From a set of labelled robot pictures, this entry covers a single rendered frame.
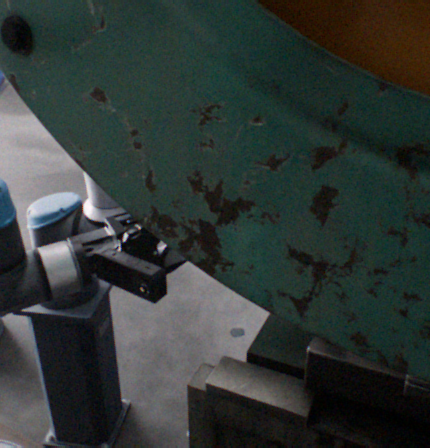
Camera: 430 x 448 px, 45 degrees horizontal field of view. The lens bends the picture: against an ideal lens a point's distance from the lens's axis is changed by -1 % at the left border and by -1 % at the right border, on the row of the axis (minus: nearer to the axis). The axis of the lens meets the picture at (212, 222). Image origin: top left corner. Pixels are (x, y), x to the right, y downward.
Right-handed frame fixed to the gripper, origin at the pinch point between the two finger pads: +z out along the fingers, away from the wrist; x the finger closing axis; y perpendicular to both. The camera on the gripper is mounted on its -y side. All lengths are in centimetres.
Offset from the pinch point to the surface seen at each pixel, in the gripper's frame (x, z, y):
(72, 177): 78, 18, 222
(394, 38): -34, -5, -39
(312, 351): 6.2, 2.4, -23.4
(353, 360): 6.4, 5.8, -27.1
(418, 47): -34, -4, -40
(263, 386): 12.2, -3.0, -20.5
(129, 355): 77, -1, 64
